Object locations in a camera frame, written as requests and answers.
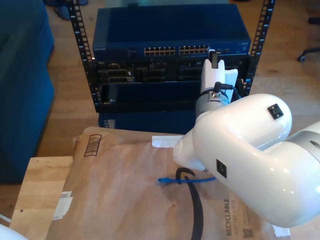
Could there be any blue network cable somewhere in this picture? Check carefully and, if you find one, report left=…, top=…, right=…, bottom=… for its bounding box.
left=154, top=176, right=217, bottom=187

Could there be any black rack server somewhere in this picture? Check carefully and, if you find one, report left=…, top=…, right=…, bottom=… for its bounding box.
left=93, top=57, right=251, bottom=84

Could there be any black rack shelf tray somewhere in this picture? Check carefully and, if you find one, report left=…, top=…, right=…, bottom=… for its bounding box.
left=96, top=78, right=247, bottom=114

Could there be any long white tape strip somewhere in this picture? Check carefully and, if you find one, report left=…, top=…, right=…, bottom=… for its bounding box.
left=151, top=134, right=183, bottom=148

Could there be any black office chair base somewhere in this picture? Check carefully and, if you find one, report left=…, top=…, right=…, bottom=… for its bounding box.
left=296, top=46, right=320, bottom=63

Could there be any brown paper mailer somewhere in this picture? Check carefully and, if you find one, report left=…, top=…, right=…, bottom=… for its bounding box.
left=47, top=126, right=292, bottom=240

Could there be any blue grey slipper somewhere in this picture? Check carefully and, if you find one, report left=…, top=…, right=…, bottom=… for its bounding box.
left=53, top=5, right=73, bottom=21

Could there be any short white tape piece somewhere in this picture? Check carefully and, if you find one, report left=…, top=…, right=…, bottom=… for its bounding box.
left=271, top=224, right=291, bottom=237

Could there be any blue sofa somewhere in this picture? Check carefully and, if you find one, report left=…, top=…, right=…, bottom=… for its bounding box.
left=0, top=0, right=56, bottom=185

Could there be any white shipping label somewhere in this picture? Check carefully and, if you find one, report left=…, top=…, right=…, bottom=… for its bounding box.
left=52, top=191, right=74, bottom=221

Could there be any short black wrist cable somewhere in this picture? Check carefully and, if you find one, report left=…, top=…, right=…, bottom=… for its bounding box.
left=213, top=81, right=245, bottom=101

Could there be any blue network switch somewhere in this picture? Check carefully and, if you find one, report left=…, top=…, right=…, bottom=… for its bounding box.
left=91, top=4, right=252, bottom=61

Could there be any black open rack frame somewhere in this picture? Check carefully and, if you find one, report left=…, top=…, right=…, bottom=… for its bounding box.
left=67, top=0, right=276, bottom=114

